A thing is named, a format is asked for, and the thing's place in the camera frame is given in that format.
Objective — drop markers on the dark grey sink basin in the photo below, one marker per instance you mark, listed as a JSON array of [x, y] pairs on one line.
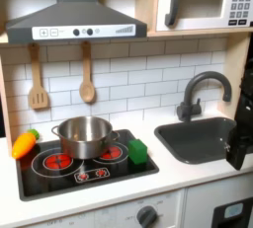
[[197, 139]]

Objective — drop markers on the black toy stove top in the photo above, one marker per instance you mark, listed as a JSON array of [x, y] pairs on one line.
[[82, 169]]

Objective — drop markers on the wooden slotted spatula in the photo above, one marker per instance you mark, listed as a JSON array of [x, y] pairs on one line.
[[37, 87]]

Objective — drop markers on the grey oven knob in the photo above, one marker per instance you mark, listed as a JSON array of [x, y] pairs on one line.
[[146, 216]]

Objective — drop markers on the green toy block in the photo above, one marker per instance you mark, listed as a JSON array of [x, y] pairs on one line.
[[137, 151]]

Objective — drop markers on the orange toy carrot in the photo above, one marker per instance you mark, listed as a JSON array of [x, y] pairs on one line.
[[23, 144]]

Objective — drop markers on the wooden spoon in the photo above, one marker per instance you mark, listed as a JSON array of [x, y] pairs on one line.
[[87, 80]]

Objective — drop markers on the dark grey tap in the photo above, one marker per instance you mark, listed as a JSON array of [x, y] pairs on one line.
[[201, 93]]

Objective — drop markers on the grey range hood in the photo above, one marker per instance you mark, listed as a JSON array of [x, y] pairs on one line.
[[75, 18]]

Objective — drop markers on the steel pot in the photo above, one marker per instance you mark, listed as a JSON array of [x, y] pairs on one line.
[[85, 136]]

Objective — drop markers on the white toy microwave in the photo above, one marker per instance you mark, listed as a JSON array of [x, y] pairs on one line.
[[204, 1]]

